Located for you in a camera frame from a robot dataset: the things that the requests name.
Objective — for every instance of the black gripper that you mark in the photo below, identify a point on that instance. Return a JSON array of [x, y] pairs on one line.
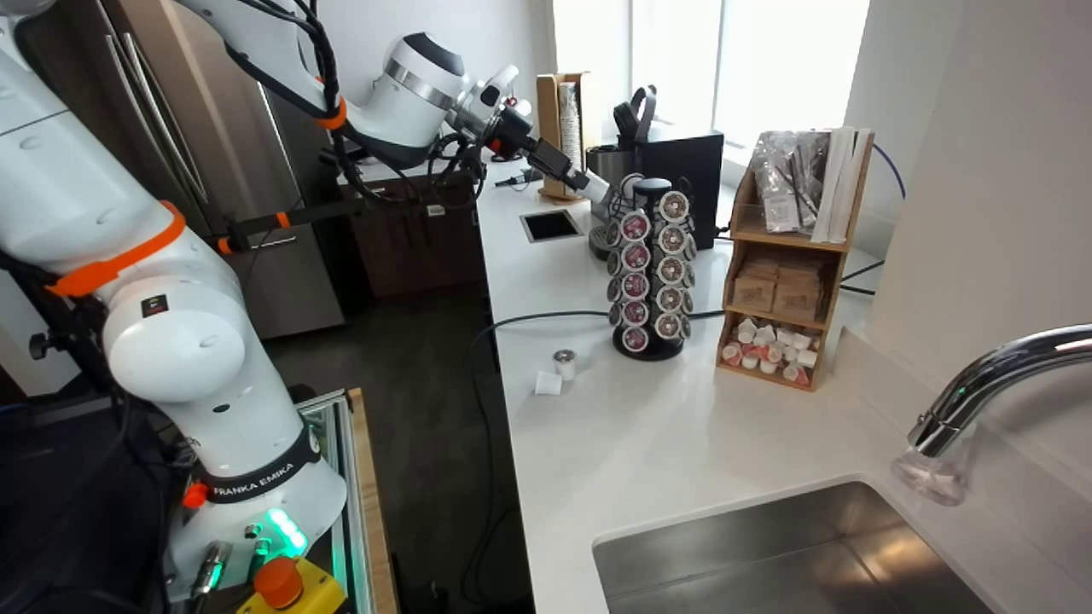
[[528, 139]]

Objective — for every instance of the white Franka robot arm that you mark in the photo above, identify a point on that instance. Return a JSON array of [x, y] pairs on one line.
[[173, 342]]

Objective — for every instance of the black coffee pod carousel stand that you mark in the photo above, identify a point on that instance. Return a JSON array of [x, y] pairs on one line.
[[649, 186]]

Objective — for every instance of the donut print lid coffee pod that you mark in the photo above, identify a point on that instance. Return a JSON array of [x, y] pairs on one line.
[[565, 362]]

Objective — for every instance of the white coffee pod grey lid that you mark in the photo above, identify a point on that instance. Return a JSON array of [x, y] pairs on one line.
[[548, 382]]

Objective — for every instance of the steel canister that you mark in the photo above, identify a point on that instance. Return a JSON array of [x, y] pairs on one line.
[[614, 159]]

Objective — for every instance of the black square countertop inset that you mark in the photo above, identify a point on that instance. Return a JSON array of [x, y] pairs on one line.
[[550, 226]]

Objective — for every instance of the white paper cup stack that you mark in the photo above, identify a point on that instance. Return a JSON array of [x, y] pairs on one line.
[[569, 112]]

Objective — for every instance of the black box appliance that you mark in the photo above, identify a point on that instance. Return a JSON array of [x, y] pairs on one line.
[[698, 173]]

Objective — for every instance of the silver foil packet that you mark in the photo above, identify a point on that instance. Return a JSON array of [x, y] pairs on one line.
[[772, 183], [814, 173]]

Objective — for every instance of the brown packet box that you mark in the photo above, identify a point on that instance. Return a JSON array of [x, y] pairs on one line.
[[755, 289], [798, 299]]

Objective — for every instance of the wooden shelf organizer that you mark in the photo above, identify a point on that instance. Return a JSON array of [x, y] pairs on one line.
[[789, 239]]

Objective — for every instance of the bright window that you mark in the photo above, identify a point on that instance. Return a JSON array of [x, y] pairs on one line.
[[772, 56]]

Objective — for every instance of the white creamer cup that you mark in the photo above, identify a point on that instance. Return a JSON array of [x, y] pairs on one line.
[[807, 360], [767, 335], [746, 332], [795, 342], [772, 356], [735, 354]]

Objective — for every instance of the stainless steel fridge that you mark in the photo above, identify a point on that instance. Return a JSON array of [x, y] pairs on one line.
[[291, 290]]

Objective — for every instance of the stainless steel sink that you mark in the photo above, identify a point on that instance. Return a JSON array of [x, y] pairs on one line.
[[772, 557]]

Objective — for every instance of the chrome faucet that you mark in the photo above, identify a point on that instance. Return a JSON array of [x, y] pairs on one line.
[[1000, 366]]

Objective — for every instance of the red emergency stop button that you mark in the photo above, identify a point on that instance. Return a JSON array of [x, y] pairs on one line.
[[277, 586]]

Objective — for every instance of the black rail with orange clips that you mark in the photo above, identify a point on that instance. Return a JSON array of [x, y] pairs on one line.
[[260, 235]]

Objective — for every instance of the wooden aluminium cart frame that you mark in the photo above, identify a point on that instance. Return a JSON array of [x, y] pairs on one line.
[[365, 489]]

